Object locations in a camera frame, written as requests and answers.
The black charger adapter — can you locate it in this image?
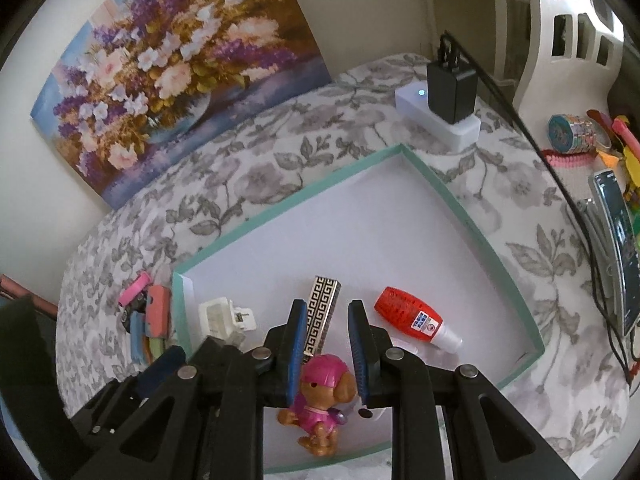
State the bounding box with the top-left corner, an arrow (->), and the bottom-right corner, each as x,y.
426,35 -> 478,125

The grey floral blanket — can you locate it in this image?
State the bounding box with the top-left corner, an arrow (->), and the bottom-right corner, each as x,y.
55,52 -> 631,480

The orange toy piece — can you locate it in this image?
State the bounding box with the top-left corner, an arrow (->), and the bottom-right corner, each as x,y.
142,337 -> 168,366

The small black toy car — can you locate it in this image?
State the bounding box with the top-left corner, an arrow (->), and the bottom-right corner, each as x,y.
120,307 -> 146,333

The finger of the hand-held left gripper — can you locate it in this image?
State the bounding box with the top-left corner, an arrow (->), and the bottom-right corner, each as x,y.
132,345 -> 188,400
187,336 -> 246,365

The colourful toy pile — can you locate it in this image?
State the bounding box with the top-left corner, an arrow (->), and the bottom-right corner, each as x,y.
587,107 -> 640,221

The teal rimmed white tray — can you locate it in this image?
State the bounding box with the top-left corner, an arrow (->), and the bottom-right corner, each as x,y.
171,143 -> 546,473

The brown wooden frame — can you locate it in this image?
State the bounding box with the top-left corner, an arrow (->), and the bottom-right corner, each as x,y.
0,274 -> 58,318

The white power strip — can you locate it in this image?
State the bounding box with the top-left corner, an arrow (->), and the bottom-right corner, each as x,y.
395,77 -> 481,153

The black cable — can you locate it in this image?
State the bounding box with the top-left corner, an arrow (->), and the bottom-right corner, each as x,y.
440,30 -> 640,386

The pink beaded bracelet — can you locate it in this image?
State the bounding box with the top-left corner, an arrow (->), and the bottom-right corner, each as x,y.
542,150 -> 601,170

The white lattice chair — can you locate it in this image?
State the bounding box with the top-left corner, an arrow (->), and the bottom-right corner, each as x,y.
492,0 -> 626,106

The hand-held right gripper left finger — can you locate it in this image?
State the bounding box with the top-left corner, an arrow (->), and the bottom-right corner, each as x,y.
72,299 -> 308,480

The red glue bottle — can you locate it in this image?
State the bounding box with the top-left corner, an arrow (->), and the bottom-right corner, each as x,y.
375,286 -> 463,353

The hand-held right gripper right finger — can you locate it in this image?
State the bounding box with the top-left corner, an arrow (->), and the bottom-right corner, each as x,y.
347,299 -> 581,480

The black gold patterned box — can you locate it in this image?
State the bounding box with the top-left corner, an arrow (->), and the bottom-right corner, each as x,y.
300,275 -> 343,366

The floral canvas painting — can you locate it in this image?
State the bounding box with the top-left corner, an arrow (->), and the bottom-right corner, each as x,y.
30,0 -> 333,211

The colourful cylinder puzzle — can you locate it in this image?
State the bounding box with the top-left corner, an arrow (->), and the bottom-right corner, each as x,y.
547,112 -> 601,153

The blue and coral toy vehicle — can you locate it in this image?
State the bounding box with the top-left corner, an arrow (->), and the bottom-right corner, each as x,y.
131,284 -> 173,366

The pink helmet dog toy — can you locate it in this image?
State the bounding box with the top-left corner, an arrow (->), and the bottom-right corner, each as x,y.
277,353 -> 358,458

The white hair claw clip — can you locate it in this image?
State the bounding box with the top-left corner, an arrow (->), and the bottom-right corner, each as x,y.
197,297 -> 257,348

